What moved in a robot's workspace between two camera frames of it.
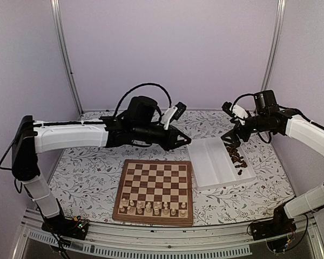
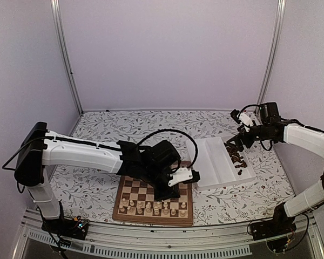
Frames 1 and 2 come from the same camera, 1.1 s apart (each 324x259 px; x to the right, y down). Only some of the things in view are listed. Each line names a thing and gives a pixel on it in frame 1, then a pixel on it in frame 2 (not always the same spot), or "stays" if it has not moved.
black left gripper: (175, 133) → (173, 193)
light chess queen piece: (156, 212) stays
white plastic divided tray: (213, 167) stays
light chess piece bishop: (166, 211) stays
